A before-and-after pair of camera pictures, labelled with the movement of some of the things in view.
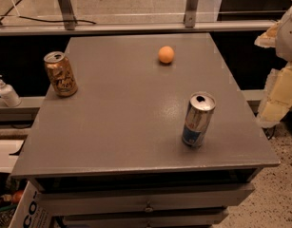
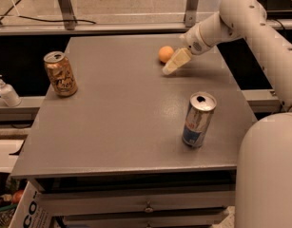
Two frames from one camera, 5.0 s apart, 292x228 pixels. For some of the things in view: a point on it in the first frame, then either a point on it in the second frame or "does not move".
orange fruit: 165,54 does not move
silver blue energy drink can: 200,110 does not move
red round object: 17,196 does not move
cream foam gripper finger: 280,95 → 180,56
